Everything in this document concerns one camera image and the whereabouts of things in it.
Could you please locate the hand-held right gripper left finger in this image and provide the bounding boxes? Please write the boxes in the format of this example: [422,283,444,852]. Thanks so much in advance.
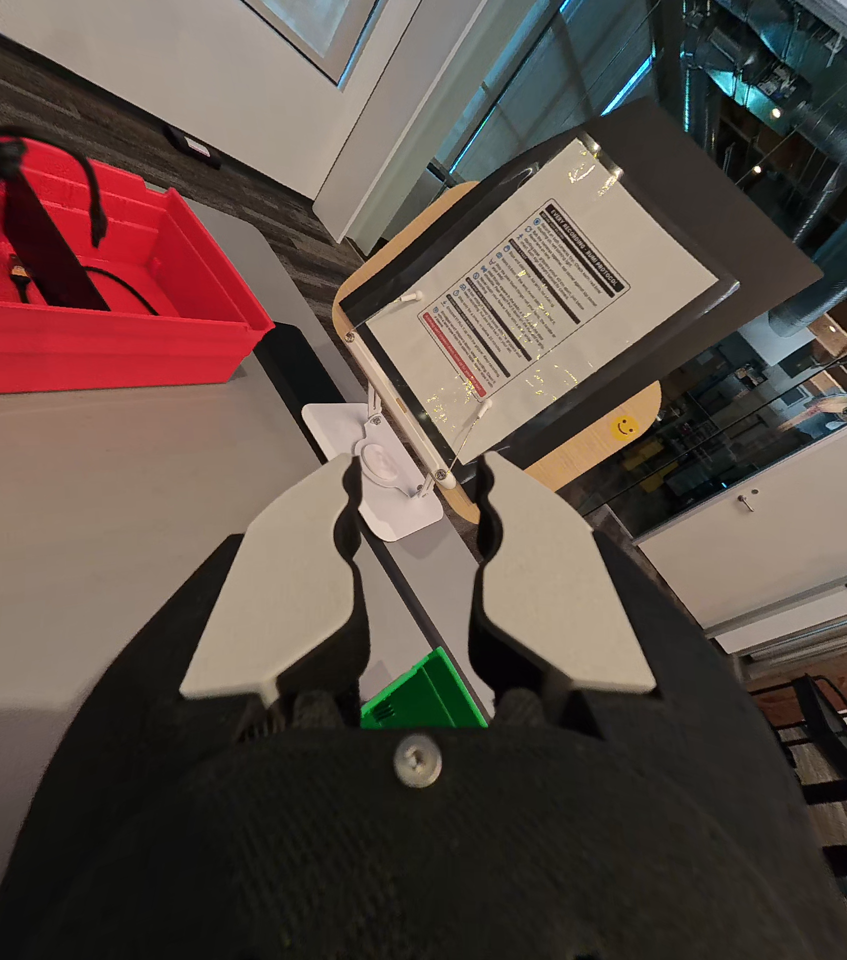
[178,452,372,708]

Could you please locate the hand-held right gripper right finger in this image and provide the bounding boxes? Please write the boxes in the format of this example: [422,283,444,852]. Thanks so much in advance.
[467,450,659,704]

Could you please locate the green plastic bin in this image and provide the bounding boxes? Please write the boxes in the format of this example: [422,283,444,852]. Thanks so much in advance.
[359,646,490,730]

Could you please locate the red plastic bin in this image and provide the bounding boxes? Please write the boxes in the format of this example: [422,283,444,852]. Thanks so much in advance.
[0,107,276,399]

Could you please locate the black cable with orange plug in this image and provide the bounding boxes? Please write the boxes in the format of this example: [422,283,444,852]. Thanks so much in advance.
[7,253,164,318]

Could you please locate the dark usb hub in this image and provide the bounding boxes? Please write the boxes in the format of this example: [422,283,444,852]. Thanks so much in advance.
[2,176,111,310]

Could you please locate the printed instruction sheet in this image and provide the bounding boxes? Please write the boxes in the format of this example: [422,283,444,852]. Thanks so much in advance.
[359,138,721,451]

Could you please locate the black metal chair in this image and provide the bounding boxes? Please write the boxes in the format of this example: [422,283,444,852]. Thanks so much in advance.
[752,673,847,901]

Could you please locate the instruction sheet on white stand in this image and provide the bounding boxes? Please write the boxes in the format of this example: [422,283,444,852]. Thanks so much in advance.
[337,96,824,470]

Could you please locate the black floor outlet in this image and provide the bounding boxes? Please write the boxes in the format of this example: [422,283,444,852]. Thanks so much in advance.
[163,123,224,170]

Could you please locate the silver ventilation duct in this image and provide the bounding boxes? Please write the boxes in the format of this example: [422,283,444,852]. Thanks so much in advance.
[682,0,847,331]

